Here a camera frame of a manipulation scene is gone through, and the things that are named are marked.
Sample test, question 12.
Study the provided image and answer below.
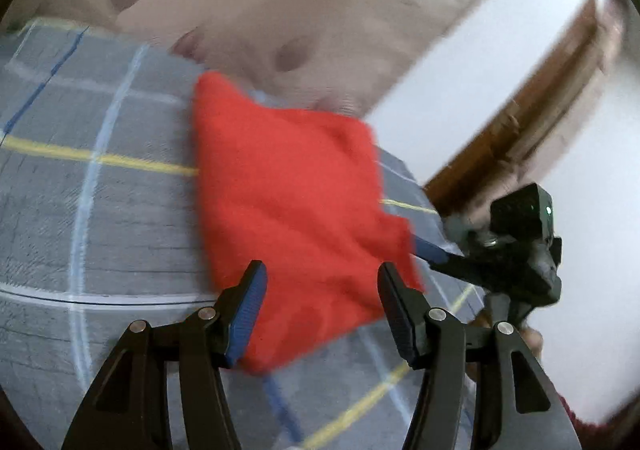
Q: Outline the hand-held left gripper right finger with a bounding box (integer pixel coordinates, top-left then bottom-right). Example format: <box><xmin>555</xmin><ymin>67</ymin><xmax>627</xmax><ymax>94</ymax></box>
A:
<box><xmin>377</xmin><ymin>262</ymin><xmax>584</xmax><ymax>450</ymax></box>

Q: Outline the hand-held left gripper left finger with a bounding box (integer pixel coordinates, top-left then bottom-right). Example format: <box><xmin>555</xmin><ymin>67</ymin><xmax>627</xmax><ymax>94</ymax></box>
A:
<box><xmin>60</xmin><ymin>260</ymin><xmax>269</xmax><ymax>450</ymax></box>

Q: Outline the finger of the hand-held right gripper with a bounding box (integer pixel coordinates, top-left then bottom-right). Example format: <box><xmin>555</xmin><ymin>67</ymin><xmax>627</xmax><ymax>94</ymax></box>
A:
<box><xmin>410</xmin><ymin>235</ymin><xmax>466</xmax><ymax>267</ymax></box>

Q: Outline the red knit sweater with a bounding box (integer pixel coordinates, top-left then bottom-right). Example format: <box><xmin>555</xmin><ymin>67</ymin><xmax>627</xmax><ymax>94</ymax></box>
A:
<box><xmin>191</xmin><ymin>71</ymin><xmax>426</xmax><ymax>375</ymax></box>

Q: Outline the person's red sleeved forearm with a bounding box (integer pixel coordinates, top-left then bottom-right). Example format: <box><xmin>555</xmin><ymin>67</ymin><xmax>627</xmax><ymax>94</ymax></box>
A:
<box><xmin>560</xmin><ymin>395</ymin><xmax>618</xmax><ymax>450</ymax></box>

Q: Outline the person's right hand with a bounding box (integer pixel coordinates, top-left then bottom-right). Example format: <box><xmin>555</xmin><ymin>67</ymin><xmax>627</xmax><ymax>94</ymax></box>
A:
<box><xmin>472</xmin><ymin>312</ymin><xmax>545</xmax><ymax>360</ymax></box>

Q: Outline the grey plaid blanket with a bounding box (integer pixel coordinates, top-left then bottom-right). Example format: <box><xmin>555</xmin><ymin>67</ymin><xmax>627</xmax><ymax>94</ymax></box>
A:
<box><xmin>0</xmin><ymin>18</ymin><xmax>488</xmax><ymax>450</ymax></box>

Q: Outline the wooden door frame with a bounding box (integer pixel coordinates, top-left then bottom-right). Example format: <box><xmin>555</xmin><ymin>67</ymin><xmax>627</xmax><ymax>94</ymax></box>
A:
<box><xmin>424</xmin><ymin>0</ymin><xmax>628</xmax><ymax>215</ymax></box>

